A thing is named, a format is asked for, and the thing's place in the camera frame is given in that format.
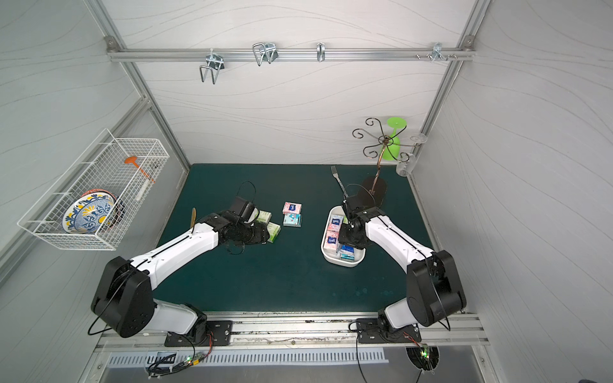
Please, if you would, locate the pink tissue pack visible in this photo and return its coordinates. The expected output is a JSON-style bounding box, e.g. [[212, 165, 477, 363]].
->
[[328, 215, 344, 232], [283, 202, 302, 215], [323, 231, 339, 252]]

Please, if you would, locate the green tissue pack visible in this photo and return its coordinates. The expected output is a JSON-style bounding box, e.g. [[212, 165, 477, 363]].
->
[[267, 222, 281, 243], [256, 211, 272, 225]]

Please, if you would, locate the dark blue tissue pack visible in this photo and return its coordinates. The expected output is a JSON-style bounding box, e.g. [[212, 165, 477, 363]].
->
[[339, 245, 355, 257]]

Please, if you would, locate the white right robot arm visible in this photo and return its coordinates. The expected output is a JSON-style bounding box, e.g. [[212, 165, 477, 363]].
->
[[340, 207, 467, 330]]

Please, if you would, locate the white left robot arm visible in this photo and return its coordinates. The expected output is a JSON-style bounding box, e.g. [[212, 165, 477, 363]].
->
[[91, 213, 270, 344]]

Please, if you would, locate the white plastic storage box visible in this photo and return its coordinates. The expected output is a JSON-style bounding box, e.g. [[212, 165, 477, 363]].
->
[[320, 206, 367, 267]]

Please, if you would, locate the black metal cup tree stand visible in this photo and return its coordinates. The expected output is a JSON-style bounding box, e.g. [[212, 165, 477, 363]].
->
[[352, 117, 408, 207]]

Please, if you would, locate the silver metal fork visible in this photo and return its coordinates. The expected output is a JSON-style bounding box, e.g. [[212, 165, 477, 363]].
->
[[330, 165, 348, 198]]

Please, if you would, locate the clear plastic goblet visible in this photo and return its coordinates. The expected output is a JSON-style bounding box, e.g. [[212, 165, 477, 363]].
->
[[396, 133, 428, 177]]

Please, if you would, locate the green plastic goblet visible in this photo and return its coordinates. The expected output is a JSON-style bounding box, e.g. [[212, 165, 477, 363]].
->
[[382, 117, 407, 161]]

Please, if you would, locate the round black fan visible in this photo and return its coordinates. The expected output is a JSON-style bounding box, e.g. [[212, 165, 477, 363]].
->
[[405, 345, 440, 372]]

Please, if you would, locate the blue yellow patterned plate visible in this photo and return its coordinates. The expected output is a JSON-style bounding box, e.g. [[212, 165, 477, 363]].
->
[[62, 189, 117, 234]]

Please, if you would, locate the metal double hook left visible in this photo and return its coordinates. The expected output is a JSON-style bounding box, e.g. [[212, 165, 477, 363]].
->
[[199, 49, 225, 85]]

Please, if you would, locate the metal double hook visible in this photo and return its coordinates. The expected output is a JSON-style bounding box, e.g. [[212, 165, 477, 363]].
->
[[199, 49, 225, 85], [252, 42, 279, 66]]

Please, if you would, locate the metal double hook middle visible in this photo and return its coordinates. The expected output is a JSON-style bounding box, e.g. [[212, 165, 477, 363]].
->
[[252, 42, 279, 66]]

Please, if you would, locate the small metal hook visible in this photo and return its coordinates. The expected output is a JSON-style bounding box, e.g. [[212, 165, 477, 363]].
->
[[316, 42, 326, 62]]

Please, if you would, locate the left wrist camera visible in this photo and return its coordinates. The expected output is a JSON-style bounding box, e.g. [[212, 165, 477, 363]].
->
[[229, 196, 255, 223]]

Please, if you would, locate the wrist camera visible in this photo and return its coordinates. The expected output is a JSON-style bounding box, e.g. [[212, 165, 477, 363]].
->
[[229, 196, 255, 223], [342, 195, 370, 220]]

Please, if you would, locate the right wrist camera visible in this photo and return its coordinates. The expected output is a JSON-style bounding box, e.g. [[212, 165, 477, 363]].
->
[[342, 195, 370, 220]]

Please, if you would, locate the white slotted cable duct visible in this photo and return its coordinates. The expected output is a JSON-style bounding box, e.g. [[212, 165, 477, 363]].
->
[[106, 347, 389, 369]]

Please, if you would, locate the orange handled utensil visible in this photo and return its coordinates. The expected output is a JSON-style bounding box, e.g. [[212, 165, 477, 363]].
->
[[124, 156, 155, 183]]

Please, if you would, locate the white wire basket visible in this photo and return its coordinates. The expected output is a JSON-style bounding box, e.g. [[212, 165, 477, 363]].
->
[[18, 130, 169, 251]]

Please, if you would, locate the metal bracket hook right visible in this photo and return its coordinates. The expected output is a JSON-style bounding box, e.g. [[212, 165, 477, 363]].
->
[[415, 43, 458, 62]]

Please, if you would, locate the aluminium crossbar rail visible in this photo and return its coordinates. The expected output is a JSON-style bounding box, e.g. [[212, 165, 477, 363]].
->
[[107, 46, 476, 63]]

